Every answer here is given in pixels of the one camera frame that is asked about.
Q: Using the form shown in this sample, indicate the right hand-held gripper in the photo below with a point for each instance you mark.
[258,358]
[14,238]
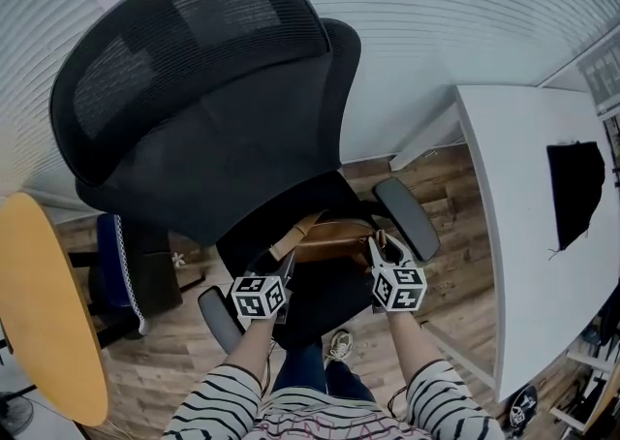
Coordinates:
[399,290]

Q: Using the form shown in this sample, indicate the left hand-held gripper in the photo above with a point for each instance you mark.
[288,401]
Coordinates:
[257,297]

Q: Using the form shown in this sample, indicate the brown leather bag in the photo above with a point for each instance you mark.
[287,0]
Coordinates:
[329,237]

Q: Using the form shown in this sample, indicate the black mesh office chair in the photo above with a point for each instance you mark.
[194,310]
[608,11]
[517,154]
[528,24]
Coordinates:
[203,103]

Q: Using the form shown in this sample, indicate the person's left forearm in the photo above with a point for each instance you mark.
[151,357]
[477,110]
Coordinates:
[252,346]

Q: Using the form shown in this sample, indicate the person's right forearm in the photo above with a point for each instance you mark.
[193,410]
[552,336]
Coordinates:
[412,346]

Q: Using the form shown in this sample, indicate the white flower floor sticker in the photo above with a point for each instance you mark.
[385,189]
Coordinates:
[178,260]

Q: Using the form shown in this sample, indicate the person's white sneaker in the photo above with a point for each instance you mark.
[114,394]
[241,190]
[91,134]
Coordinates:
[340,345]

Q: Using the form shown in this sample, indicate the person's blue jeans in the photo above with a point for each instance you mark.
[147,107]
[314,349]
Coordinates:
[310,375]

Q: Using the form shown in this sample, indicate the white desk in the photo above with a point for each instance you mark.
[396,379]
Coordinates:
[523,215]

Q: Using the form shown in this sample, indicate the person in striped shirt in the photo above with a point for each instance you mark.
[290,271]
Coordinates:
[319,414]

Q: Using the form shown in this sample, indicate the blue bag with white trim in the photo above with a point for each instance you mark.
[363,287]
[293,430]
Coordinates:
[116,273]

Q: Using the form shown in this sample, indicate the black cloth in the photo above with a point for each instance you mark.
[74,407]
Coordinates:
[576,191]

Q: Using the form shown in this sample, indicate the black round printed bag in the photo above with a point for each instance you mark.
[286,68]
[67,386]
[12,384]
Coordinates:
[523,406]

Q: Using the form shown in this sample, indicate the round yellow table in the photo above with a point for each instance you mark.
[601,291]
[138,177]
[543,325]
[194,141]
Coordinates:
[53,312]

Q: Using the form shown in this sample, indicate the light wooden shelf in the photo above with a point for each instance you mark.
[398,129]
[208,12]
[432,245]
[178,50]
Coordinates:
[588,380]

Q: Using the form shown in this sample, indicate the black floor fan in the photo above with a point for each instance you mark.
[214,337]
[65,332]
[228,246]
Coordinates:
[13,414]

